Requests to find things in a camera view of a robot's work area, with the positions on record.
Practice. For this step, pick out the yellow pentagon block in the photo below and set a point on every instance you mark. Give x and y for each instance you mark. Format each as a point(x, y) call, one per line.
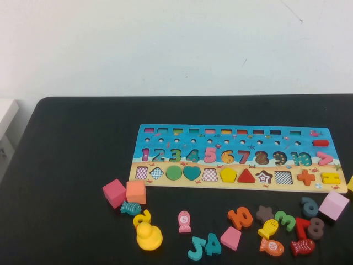
point(228, 175)

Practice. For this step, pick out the colourful wooden puzzle board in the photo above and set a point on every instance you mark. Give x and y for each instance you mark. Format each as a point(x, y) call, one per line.
point(303, 138)

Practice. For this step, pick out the pink digit five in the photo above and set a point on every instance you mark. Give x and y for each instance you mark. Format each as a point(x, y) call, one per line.
point(209, 151)

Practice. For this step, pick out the green circle block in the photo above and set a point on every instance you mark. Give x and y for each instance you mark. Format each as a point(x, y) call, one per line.
point(174, 173)

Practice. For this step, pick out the teal heart block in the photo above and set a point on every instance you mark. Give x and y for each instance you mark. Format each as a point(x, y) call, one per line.
point(192, 172)

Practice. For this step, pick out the orange wooden cube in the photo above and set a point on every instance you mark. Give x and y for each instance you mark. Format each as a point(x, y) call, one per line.
point(136, 192)

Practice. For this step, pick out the red triangle block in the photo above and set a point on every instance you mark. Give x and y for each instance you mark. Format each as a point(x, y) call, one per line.
point(246, 178)

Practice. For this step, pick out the dark pink wooden cube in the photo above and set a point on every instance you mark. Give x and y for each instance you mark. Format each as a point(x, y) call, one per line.
point(114, 192)

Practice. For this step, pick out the teal wooden fish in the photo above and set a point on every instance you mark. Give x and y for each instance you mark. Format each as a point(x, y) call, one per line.
point(131, 207)

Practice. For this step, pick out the pink fish with five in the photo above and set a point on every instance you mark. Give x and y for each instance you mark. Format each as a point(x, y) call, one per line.
point(184, 220)

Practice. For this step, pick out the yellow digit two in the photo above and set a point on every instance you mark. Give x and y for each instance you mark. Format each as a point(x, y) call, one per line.
point(146, 216)

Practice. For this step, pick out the orange number ten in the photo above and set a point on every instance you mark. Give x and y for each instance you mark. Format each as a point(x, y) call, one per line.
point(234, 218)

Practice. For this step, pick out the yellow toy duck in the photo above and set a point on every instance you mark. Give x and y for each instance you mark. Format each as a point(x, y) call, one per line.
point(149, 238)

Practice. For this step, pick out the teal digit five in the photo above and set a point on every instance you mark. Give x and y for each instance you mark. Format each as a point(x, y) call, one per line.
point(199, 244)

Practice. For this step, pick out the teal digit four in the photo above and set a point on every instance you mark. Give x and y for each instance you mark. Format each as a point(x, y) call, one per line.
point(213, 244)

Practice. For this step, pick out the pink trapezoid block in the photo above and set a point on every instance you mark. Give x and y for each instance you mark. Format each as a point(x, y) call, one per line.
point(230, 238)

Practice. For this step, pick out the brown star block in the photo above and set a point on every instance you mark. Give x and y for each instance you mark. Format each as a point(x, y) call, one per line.
point(264, 214)

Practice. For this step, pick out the yellow wooden fish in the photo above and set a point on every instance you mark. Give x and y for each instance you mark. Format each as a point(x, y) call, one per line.
point(268, 227)

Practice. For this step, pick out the orange plus sign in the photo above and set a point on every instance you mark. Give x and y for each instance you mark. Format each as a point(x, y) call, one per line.
point(306, 177)

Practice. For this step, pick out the green digit three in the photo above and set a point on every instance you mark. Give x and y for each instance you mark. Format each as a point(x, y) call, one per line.
point(288, 225)

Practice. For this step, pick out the red minus bar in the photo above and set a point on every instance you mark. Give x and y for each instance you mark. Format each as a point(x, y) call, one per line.
point(321, 143)

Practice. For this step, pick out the blue-grey digit nine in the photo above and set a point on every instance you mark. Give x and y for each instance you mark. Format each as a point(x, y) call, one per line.
point(306, 201)

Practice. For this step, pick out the orange fish with ten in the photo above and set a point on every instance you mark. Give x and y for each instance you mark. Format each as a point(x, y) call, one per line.
point(271, 246)

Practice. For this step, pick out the pink greater-than sign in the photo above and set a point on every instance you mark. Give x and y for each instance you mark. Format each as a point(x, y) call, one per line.
point(329, 159)

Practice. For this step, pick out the red digit seven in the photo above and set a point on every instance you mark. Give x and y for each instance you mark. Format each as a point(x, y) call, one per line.
point(300, 229)

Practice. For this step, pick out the yellow equals sign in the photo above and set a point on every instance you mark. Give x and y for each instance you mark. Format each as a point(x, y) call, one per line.
point(331, 178)

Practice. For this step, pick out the brown digit eight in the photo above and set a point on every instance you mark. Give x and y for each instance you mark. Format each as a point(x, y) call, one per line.
point(309, 230)

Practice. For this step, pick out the red wooden fish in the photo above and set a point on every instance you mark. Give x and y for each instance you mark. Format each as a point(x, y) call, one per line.
point(302, 246)

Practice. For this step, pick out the light pink wooden cube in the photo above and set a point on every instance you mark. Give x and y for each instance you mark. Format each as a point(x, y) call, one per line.
point(333, 205)

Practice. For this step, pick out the yellow cube with peg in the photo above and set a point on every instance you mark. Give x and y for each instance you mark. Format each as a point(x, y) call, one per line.
point(351, 185)

